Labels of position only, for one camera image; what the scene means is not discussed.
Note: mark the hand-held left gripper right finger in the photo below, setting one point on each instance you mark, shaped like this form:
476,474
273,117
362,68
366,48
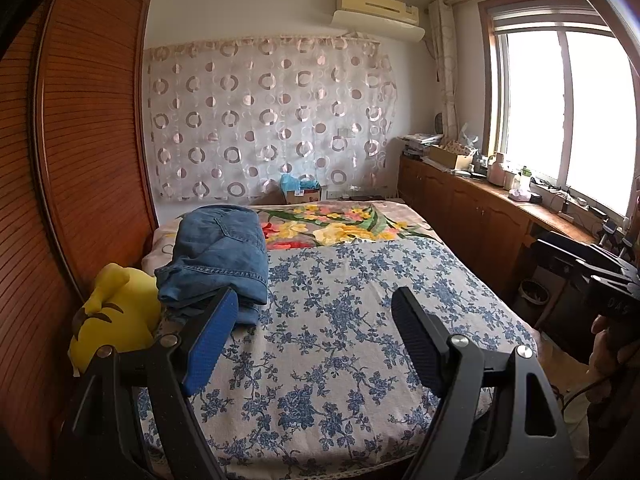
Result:
420,345

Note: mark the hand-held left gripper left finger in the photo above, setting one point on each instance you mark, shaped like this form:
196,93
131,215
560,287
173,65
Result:
210,345

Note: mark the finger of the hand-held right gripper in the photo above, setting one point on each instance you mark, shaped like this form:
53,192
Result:
600,269
565,252

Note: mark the blue denim pants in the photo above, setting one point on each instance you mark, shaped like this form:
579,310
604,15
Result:
215,260

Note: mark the person's right forearm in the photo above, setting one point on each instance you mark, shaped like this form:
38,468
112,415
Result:
615,425

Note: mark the person's right hand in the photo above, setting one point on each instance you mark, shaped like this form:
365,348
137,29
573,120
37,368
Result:
602,345

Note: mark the dark waste bin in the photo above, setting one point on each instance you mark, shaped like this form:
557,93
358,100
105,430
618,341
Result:
534,296

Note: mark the blue floral bedsheet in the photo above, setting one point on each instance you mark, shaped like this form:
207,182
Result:
340,335

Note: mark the green-capped bottle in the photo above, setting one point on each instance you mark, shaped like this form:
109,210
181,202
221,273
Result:
525,180

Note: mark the yellow plush toy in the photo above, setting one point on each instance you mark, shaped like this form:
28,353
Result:
120,310

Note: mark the pale pink bottle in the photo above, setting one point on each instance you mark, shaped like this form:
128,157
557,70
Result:
496,172

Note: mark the long wooden cabinet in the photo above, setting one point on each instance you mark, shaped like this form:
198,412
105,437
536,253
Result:
465,210

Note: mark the wood-framed window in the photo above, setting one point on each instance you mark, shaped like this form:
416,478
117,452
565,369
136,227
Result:
540,110

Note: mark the open cardboard box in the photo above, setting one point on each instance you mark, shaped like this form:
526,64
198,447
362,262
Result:
450,157

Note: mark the small cardboard box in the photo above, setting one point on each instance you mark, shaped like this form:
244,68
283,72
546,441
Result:
305,197

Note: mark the stack of papers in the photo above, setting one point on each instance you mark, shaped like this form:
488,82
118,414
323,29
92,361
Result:
420,145

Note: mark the blue plastic bag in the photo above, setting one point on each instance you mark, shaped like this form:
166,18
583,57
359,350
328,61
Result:
292,182

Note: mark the tied beige window curtain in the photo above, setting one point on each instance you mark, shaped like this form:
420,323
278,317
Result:
445,60

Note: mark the circle-patterned sheer curtain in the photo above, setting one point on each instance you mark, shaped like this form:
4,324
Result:
270,115

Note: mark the wooden louvered wardrobe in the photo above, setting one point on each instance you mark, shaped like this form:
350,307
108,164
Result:
85,135

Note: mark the wall air conditioner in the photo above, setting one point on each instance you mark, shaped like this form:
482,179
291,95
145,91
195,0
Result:
375,10

